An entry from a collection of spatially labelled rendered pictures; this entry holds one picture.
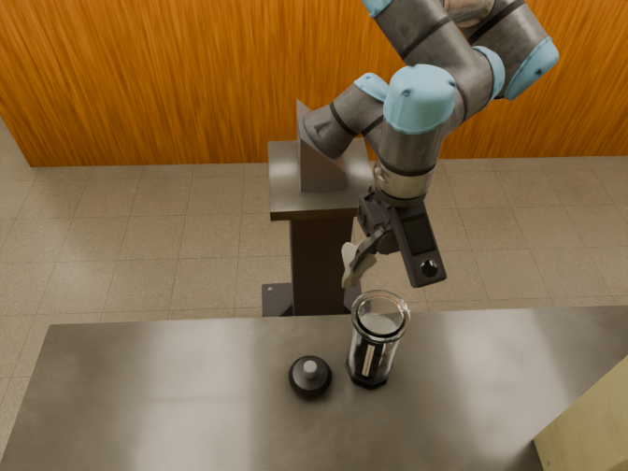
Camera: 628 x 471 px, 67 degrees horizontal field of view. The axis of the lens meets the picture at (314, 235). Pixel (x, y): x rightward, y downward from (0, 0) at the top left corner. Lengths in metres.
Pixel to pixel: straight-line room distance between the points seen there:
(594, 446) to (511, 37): 0.70
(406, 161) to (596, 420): 0.54
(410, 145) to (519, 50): 0.47
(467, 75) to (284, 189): 0.88
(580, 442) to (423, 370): 0.33
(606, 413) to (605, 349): 0.42
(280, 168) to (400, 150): 0.94
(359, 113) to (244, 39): 1.32
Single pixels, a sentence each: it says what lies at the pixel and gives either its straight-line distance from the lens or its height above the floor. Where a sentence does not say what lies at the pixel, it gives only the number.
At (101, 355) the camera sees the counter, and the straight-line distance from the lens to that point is 1.18.
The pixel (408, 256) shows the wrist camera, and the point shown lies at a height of 1.43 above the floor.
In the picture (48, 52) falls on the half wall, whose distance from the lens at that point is 2.79.
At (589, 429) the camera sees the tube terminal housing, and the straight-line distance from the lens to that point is 0.94.
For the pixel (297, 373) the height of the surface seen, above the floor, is 0.98.
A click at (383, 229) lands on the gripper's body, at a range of 0.67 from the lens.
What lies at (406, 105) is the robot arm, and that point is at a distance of 0.54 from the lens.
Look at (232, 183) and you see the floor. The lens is 2.83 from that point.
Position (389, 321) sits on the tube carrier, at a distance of 0.97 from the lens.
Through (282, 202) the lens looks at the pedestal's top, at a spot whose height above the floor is 0.94.
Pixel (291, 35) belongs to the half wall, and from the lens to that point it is 2.50.
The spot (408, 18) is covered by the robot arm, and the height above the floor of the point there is 1.66.
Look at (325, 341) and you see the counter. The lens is 1.11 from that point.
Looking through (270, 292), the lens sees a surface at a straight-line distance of 2.29.
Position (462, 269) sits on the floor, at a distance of 2.51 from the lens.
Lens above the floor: 1.92
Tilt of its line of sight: 49 degrees down
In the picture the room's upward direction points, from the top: 1 degrees clockwise
